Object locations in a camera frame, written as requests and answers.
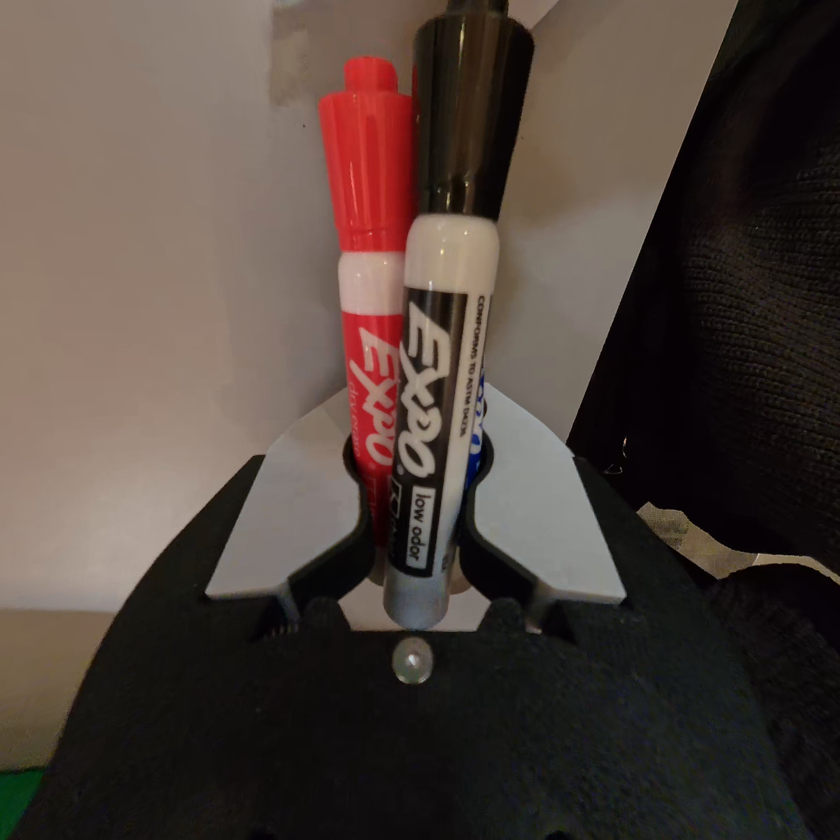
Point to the black dry erase marker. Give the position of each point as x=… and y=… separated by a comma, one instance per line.
x=446, y=262

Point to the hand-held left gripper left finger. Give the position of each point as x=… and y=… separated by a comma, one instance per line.
x=295, y=518

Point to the red dry erase marker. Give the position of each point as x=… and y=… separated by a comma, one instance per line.
x=367, y=197

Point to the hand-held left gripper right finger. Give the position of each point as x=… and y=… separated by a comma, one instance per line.
x=544, y=525

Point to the green plastic bin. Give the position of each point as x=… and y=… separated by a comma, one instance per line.
x=16, y=807

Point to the blue dry erase marker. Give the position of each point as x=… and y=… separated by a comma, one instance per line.
x=478, y=453

